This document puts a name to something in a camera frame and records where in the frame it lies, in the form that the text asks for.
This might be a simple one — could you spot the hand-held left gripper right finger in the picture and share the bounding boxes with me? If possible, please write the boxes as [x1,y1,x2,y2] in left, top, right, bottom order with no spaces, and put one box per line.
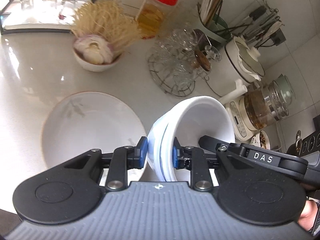
[172,137,248,192]

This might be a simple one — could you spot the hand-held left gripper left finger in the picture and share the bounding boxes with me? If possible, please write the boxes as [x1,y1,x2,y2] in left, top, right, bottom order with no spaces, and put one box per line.
[64,137,148,191]

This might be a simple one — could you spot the white leaf-print plate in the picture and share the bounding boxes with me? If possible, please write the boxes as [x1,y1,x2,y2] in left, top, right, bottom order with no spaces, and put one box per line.
[41,91,147,177]

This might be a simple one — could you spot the dried noodle bundle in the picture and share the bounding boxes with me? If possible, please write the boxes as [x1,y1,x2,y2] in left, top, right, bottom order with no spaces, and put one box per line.
[71,0,143,56]

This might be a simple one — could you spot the chopstick holder with chopsticks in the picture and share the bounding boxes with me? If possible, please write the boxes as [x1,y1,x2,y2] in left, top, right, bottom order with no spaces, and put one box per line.
[196,0,235,43]

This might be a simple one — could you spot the black dish rack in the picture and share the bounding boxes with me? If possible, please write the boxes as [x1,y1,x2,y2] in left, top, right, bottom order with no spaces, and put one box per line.
[0,0,123,36]

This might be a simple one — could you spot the red-lidded plastic jar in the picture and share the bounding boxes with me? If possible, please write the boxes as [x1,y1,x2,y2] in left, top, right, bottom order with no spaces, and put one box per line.
[136,0,179,40]

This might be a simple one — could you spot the pale green kettle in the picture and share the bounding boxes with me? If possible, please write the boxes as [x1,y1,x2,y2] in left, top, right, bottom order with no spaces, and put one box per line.
[272,74,296,106]

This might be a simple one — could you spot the white drip tray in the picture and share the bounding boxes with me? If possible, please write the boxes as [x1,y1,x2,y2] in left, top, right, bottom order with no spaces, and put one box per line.
[2,4,83,31]

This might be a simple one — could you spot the flower-print bowl with dregs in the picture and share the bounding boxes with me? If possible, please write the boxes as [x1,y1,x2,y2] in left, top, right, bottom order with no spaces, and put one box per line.
[251,129,271,151]

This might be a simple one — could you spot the white bowl of garlic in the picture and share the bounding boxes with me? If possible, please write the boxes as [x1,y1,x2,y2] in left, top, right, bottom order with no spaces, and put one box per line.
[72,34,123,73]

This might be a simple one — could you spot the wire basket of glass cups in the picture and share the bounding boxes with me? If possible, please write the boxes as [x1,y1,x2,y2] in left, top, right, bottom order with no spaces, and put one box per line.
[147,28,222,98]

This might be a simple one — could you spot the hanging kitchen utensils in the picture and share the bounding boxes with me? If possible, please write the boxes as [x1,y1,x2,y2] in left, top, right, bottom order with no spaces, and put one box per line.
[232,1,286,48]

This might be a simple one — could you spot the glass kettle on cream base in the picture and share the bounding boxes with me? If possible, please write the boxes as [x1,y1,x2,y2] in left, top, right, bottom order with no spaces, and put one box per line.
[224,83,291,146]

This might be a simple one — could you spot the person's right hand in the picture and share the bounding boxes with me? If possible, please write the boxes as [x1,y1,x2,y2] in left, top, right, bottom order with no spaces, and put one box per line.
[298,199,320,228]

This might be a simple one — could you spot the plain white ceramic bowl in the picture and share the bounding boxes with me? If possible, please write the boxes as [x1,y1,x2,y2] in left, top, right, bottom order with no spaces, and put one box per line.
[160,95,236,182]

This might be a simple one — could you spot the black power strip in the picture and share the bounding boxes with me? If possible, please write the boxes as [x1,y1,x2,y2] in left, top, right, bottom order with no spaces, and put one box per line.
[269,28,287,46]

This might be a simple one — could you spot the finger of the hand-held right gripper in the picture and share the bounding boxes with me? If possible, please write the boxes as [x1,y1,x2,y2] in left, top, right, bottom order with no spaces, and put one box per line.
[198,135,247,156]

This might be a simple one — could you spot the white electric pot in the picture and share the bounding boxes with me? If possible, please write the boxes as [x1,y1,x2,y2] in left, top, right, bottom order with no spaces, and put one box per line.
[208,36,266,98]

